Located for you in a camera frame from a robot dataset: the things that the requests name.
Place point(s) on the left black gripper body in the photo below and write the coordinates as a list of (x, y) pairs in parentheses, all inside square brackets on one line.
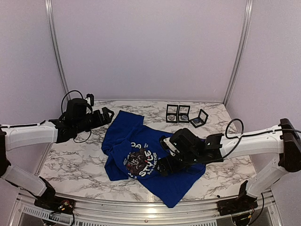
[(96, 124)]

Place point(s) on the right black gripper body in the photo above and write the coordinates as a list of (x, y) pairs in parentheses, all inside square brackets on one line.
[(188, 159)]

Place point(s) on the blue printed t-shirt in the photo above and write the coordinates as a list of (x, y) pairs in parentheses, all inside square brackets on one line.
[(134, 151)]

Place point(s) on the pink round brooch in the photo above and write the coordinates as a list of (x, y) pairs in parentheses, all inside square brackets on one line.
[(171, 117)]

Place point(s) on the dark blue round brooch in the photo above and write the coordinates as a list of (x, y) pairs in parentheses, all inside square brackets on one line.
[(184, 118)]

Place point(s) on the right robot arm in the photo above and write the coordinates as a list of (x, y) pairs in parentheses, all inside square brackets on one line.
[(186, 149)]

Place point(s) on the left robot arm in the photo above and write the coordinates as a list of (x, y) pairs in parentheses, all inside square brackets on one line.
[(78, 117)]

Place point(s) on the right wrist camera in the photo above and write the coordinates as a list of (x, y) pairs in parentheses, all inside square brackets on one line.
[(167, 146)]

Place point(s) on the black wire frame cube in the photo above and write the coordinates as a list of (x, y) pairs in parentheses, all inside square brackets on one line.
[(172, 109)]

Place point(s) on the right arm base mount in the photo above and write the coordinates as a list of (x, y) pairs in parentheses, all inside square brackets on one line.
[(239, 204)]

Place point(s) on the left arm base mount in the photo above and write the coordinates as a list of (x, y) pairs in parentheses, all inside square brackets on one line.
[(54, 203)]

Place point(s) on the aluminium front rail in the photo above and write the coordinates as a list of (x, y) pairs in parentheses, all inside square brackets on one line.
[(97, 212)]

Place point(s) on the left aluminium corner post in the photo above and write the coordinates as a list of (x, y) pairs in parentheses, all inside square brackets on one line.
[(55, 44)]

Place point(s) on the aluminium corner post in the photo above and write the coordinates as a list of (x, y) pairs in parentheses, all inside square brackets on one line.
[(55, 44), (241, 47)]

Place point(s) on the right aluminium corner post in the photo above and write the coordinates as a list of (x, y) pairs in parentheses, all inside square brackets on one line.
[(241, 47)]

